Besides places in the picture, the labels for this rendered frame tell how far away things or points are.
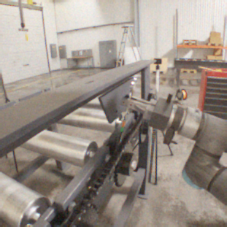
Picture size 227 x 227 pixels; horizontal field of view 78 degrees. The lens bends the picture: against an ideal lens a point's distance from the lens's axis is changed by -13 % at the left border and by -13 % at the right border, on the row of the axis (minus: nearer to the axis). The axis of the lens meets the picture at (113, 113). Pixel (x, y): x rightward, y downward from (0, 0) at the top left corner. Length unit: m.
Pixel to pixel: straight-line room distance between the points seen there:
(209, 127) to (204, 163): 0.11
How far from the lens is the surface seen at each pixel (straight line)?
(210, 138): 0.49
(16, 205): 0.47
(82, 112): 0.91
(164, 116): 0.43
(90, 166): 0.46
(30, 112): 0.22
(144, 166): 1.33
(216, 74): 2.51
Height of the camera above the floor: 1.23
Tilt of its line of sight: 22 degrees down
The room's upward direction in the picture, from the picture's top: 3 degrees counter-clockwise
